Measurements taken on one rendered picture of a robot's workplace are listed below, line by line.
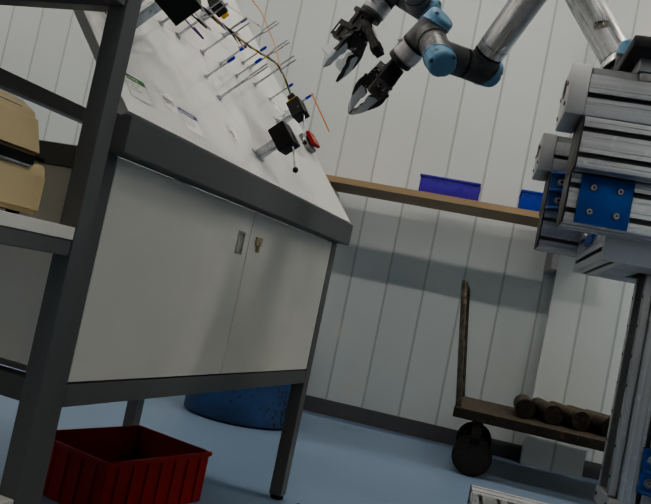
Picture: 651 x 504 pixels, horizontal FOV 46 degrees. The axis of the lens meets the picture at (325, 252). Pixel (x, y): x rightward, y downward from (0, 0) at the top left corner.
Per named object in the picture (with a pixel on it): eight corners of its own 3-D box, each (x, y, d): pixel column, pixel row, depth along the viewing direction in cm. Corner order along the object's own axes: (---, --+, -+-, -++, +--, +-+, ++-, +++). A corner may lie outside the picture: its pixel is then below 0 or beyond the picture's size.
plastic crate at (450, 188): (477, 209, 391) (480, 190, 391) (477, 202, 370) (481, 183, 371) (418, 198, 397) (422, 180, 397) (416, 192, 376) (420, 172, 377)
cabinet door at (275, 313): (308, 369, 230) (334, 243, 233) (224, 374, 179) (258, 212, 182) (300, 367, 231) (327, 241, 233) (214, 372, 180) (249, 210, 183)
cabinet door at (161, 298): (221, 374, 179) (256, 211, 182) (69, 382, 129) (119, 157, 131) (214, 372, 180) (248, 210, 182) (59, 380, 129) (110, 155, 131)
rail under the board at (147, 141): (349, 245, 235) (353, 225, 236) (124, 152, 125) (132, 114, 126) (333, 242, 237) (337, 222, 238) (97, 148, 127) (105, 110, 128)
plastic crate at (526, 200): (579, 227, 382) (583, 207, 382) (587, 221, 360) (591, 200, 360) (514, 216, 388) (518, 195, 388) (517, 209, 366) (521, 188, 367)
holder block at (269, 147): (269, 185, 178) (304, 162, 175) (248, 142, 181) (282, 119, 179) (277, 189, 182) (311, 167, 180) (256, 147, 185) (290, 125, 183)
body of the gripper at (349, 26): (339, 48, 224) (364, 15, 224) (359, 59, 219) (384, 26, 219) (328, 34, 218) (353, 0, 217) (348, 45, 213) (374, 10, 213)
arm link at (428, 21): (437, 16, 188) (429, -2, 193) (406, 48, 193) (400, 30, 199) (458, 32, 192) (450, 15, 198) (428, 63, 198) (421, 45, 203)
